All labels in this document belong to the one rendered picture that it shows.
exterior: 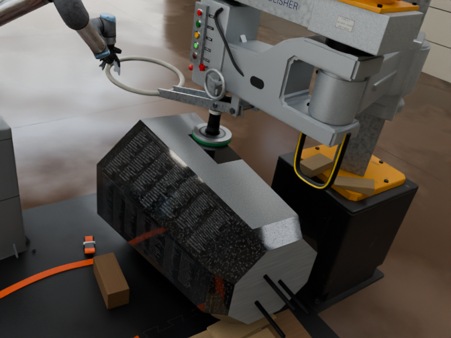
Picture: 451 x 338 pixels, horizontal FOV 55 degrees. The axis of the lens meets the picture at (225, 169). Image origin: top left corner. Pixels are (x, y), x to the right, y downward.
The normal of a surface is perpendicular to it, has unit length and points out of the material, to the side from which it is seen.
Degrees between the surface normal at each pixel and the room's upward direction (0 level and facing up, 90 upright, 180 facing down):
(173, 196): 45
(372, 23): 90
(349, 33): 90
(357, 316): 0
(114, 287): 0
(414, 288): 0
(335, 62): 90
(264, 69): 90
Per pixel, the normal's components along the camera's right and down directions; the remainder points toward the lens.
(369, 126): -0.42, 0.43
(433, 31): -0.75, 0.25
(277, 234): 0.41, -0.41
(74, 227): 0.15, -0.84
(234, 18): 0.67, 0.47
